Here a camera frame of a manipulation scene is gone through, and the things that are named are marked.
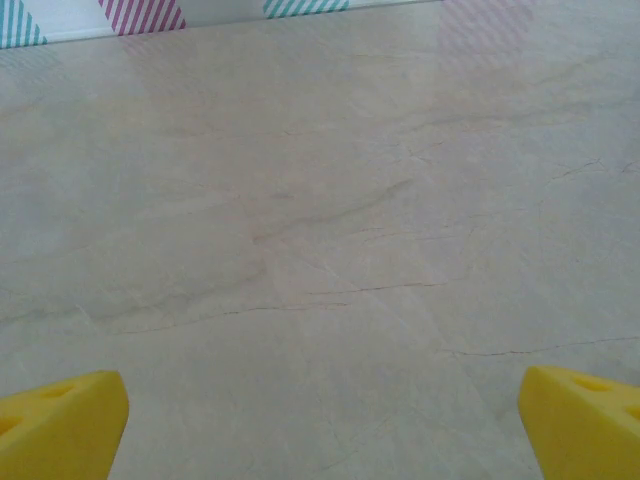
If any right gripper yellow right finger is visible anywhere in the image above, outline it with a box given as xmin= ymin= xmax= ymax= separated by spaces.
xmin=517 ymin=365 xmax=640 ymax=480

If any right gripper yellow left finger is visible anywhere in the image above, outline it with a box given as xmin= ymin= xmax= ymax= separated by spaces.
xmin=0 ymin=369 xmax=130 ymax=480

